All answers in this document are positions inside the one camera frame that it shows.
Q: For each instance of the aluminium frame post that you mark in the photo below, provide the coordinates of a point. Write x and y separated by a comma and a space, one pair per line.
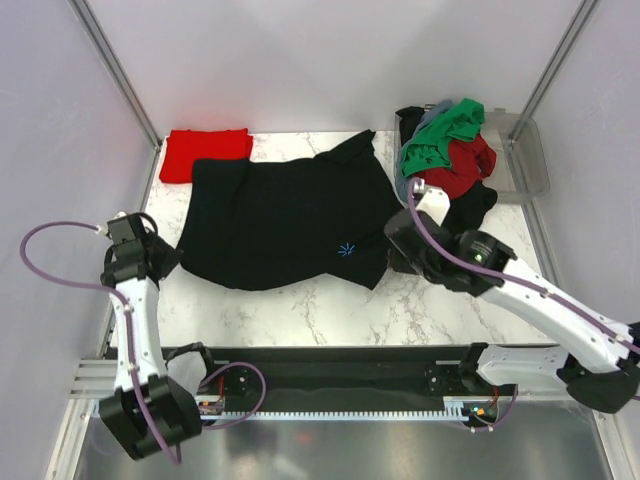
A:
568, 41
110, 60

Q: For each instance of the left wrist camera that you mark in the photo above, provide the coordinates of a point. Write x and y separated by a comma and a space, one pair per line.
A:
111, 227

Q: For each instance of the black t shirt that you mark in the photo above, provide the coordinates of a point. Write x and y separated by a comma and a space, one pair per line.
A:
256, 226
468, 211

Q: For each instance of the white slotted cable duct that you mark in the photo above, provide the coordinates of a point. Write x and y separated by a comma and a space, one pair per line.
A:
451, 410

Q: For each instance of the clear plastic bin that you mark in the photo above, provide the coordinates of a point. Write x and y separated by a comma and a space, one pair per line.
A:
520, 174

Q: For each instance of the left aluminium frame post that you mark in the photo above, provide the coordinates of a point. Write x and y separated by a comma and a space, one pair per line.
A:
110, 60

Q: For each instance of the right aluminium frame post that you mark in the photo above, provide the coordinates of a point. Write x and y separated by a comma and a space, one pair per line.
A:
568, 41

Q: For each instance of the grey blue t shirt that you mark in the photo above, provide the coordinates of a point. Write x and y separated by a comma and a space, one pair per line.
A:
408, 120

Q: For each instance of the aluminium front rail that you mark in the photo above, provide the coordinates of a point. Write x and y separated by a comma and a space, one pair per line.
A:
546, 371

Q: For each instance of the dark red t shirt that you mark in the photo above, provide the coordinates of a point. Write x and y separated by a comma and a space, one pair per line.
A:
471, 162

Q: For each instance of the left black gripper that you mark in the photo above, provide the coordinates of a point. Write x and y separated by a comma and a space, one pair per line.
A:
172, 256

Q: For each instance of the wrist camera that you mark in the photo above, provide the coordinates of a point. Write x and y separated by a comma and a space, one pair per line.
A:
111, 227
431, 200

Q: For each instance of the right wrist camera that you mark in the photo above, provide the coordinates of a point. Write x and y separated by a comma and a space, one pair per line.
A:
431, 200

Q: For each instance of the folded red t shirt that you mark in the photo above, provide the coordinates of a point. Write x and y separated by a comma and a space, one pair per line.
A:
184, 147

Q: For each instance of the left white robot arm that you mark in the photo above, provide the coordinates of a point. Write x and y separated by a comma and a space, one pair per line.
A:
152, 408

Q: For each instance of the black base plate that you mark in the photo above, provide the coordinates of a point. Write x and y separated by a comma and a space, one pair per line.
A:
245, 386

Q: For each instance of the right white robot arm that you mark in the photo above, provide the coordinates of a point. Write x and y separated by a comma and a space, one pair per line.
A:
594, 359

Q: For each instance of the green t shirt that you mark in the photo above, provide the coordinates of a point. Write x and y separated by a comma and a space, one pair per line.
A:
428, 148

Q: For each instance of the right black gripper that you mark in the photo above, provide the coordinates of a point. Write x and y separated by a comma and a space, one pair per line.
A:
398, 263

